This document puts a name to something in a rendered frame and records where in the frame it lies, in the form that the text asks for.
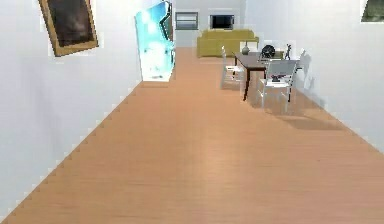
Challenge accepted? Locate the black round object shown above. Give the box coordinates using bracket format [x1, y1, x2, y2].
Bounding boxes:
[260, 44, 277, 60]

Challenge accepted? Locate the black television set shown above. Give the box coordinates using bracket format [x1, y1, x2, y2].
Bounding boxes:
[209, 14, 235, 31]

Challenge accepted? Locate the dark brown dining table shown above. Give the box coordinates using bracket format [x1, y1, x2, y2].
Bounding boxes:
[233, 51, 304, 102]

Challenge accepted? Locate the olive yellow sofa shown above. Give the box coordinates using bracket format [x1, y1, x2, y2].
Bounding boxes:
[196, 29, 260, 59]

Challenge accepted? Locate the brown framed dark picture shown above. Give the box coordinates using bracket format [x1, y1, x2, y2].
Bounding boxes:
[37, 0, 100, 57]

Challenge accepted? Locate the dark green framed picture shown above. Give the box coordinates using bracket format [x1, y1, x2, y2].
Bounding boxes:
[360, 0, 384, 24]

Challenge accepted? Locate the white dining chair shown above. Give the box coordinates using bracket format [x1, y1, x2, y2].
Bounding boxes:
[219, 45, 246, 91]
[255, 59, 299, 114]

